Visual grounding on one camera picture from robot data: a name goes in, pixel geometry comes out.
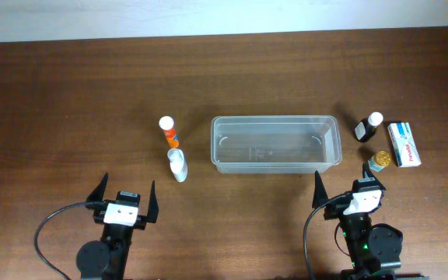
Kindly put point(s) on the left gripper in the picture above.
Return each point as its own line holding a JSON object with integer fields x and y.
{"x": 152, "y": 213}

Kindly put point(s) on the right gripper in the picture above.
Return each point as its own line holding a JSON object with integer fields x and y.
{"x": 320, "y": 194}

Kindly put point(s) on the small jar gold lid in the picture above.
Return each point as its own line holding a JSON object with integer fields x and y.
{"x": 379, "y": 161}

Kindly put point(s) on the dark bottle white cap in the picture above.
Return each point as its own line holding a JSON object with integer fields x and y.
{"x": 367, "y": 127}

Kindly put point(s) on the white bottle clear cap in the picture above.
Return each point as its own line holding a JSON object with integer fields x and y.
{"x": 178, "y": 164}

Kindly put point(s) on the white medicine box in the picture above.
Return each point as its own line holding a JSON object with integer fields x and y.
{"x": 404, "y": 145}

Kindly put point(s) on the orange tablet tube white cap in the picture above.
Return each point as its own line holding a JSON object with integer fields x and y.
{"x": 167, "y": 124}

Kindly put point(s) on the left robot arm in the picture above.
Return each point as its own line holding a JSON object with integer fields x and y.
{"x": 106, "y": 258}

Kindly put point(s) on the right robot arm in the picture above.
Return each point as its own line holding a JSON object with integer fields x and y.
{"x": 374, "y": 250}

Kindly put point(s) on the clear plastic container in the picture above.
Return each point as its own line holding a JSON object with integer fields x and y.
{"x": 275, "y": 144}

